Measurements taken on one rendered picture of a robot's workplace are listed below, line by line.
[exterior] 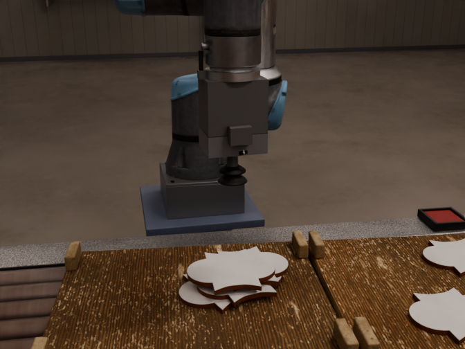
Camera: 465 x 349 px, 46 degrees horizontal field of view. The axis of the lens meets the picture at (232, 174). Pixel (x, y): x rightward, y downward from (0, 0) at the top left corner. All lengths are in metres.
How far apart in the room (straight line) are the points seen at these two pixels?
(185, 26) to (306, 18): 2.27
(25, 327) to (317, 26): 10.15
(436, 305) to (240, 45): 0.47
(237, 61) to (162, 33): 9.45
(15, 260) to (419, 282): 0.70
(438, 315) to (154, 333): 0.40
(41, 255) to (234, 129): 0.49
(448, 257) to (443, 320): 0.19
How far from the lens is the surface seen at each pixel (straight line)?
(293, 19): 10.62
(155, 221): 1.26
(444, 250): 1.03
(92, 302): 0.86
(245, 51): 0.72
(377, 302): 0.87
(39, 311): 0.91
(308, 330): 0.79
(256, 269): 0.86
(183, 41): 10.21
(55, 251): 1.07
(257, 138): 0.75
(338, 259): 0.97
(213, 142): 0.74
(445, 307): 0.87
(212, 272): 0.85
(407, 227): 1.17
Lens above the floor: 1.39
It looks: 20 degrees down
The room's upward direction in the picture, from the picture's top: straight up
